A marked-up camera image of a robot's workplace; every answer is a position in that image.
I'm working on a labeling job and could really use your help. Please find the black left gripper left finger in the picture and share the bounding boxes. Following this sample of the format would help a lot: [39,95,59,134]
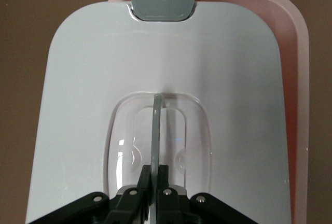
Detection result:
[27,165,153,224]

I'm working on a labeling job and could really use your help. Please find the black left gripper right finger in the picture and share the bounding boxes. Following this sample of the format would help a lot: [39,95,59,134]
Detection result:
[156,165,260,224]

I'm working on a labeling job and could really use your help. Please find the white box lid grey clips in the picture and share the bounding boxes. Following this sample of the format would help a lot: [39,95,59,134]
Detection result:
[24,0,293,224]

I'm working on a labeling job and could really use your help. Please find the pink plastic box base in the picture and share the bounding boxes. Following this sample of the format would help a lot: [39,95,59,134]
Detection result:
[107,0,309,224]

